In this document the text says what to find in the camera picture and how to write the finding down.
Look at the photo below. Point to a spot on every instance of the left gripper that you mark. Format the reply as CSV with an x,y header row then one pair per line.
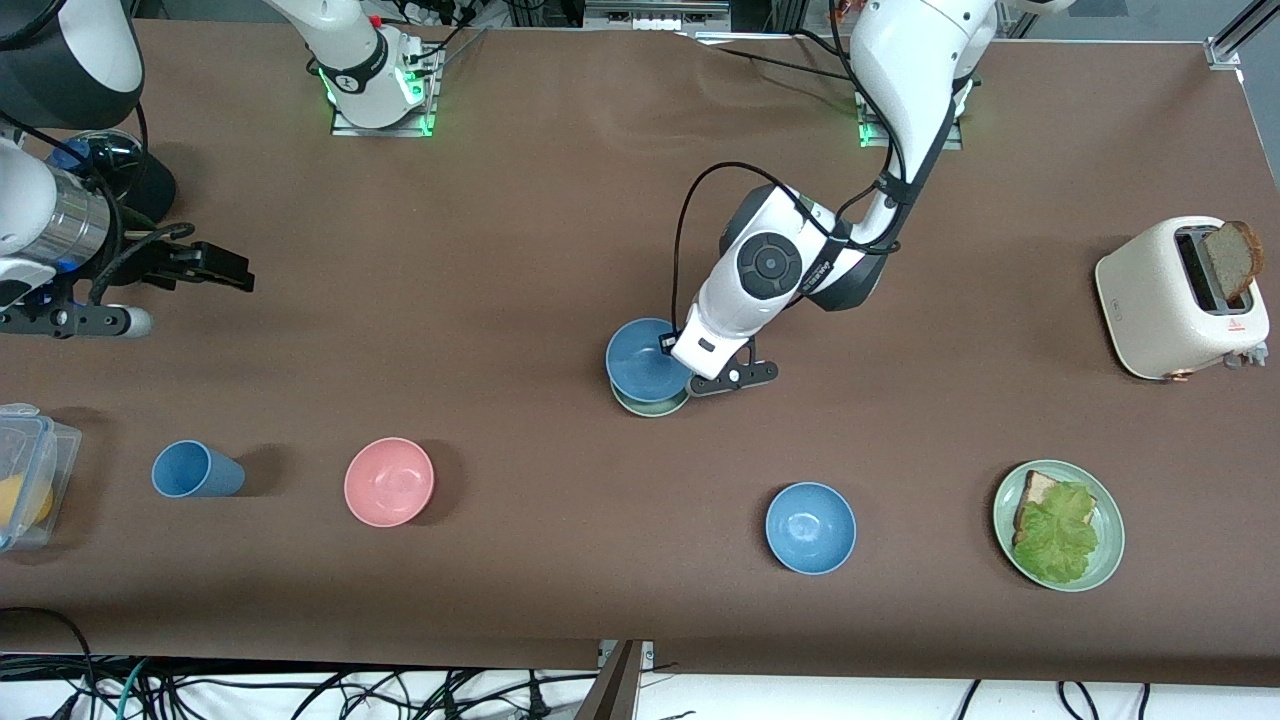
x,y
664,343

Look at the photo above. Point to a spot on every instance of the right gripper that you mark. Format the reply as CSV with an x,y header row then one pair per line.
x,y
158,261

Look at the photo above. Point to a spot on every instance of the blue bowl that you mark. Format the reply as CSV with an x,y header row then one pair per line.
x,y
640,360
811,528

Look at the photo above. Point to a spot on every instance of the green bowl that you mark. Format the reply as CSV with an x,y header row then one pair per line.
x,y
650,406

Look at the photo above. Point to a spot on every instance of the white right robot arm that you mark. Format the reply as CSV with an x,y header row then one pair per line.
x,y
60,50

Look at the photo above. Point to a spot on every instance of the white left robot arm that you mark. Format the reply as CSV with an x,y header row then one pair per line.
x,y
920,70

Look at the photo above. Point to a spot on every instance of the pink bowl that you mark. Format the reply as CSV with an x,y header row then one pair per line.
x,y
389,482

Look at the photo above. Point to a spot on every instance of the blue cup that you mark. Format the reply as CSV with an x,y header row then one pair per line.
x,y
195,470

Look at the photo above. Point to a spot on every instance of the clear plastic container blue lid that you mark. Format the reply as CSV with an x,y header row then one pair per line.
x,y
45,440

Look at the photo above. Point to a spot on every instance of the yellow fruit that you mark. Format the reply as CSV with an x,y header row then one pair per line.
x,y
20,505

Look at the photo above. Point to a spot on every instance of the grey metal box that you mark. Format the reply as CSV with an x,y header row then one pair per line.
x,y
655,12

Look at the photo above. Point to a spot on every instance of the dark stand pole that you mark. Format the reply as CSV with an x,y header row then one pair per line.
x,y
612,690

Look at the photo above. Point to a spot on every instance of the bread slice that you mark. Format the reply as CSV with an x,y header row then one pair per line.
x,y
1040,487

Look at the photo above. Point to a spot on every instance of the green lettuce leaf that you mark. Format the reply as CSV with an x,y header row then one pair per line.
x,y
1060,540

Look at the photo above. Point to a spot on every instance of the green plate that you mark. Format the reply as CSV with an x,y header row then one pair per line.
x,y
1110,540

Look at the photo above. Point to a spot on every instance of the cream white toaster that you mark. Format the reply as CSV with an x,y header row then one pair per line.
x,y
1150,300

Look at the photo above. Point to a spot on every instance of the brown toast slice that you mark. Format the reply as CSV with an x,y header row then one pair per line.
x,y
1232,258

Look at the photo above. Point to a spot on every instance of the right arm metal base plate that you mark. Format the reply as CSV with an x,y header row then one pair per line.
x,y
385,128

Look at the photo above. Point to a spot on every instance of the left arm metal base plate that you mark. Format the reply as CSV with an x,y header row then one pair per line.
x,y
868,135

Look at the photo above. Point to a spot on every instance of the metal table bracket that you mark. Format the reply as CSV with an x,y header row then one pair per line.
x,y
648,652

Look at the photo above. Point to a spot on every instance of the aluminium frame profile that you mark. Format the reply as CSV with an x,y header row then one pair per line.
x,y
1225,50

